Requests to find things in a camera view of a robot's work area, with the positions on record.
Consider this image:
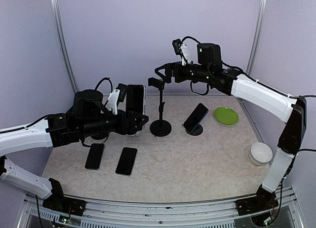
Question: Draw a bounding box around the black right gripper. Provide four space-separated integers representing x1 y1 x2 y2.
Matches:
155 60 212 82

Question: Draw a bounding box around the tall black phone stand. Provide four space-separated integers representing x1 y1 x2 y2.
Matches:
148 77 172 137

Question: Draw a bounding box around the black phone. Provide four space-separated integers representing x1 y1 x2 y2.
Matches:
183 103 209 132
115 147 138 176

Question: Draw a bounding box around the blue-edged black smartphone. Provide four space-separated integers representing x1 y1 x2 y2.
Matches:
84 143 104 170

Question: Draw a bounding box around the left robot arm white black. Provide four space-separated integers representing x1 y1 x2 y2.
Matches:
0 89 149 211

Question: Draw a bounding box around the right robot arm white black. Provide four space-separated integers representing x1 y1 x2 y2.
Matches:
155 39 307 210

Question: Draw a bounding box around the black phone on short stand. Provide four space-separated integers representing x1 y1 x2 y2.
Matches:
183 103 209 132

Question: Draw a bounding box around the short black phone stand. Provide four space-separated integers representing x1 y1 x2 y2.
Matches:
185 124 203 136

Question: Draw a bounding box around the green round stand base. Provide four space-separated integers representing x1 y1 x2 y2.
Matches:
213 107 239 125

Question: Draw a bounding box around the white round bowl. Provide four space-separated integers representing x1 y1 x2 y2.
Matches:
249 142 273 166

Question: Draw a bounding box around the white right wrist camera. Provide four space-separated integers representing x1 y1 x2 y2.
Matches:
172 39 193 66

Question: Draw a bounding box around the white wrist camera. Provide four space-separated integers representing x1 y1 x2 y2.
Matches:
105 83 127 115
172 39 193 66

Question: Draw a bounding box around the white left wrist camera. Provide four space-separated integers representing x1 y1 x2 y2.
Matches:
105 83 127 115

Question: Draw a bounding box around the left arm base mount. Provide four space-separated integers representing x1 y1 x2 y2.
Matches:
42 178 86 217

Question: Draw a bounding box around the right aluminium corner post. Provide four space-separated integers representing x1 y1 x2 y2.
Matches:
246 0 268 75

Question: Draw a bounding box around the aluminium corner post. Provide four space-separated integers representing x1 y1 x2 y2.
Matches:
50 0 79 94
246 0 268 75

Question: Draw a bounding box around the left aluminium corner post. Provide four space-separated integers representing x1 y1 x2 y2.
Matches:
50 0 79 94

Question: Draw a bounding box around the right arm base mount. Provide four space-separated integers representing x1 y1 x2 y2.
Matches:
235 185 278 216

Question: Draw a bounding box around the aluminium front rail frame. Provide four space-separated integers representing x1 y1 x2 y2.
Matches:
17 186 304 228

